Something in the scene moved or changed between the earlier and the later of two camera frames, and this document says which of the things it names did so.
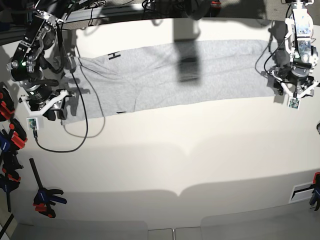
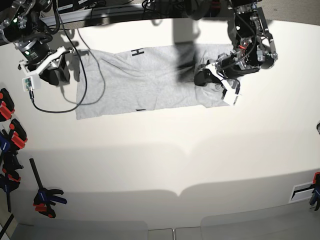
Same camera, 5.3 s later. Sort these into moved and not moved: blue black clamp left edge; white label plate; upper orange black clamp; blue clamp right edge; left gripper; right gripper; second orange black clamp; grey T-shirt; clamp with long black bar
Moved: grey T-shirt; left gripper; right gripper
Not moved: blue black clamp left edge; clamp with long black bar; upper orange black clamp; second orange black clamp; blue clamp right edge; white label plate
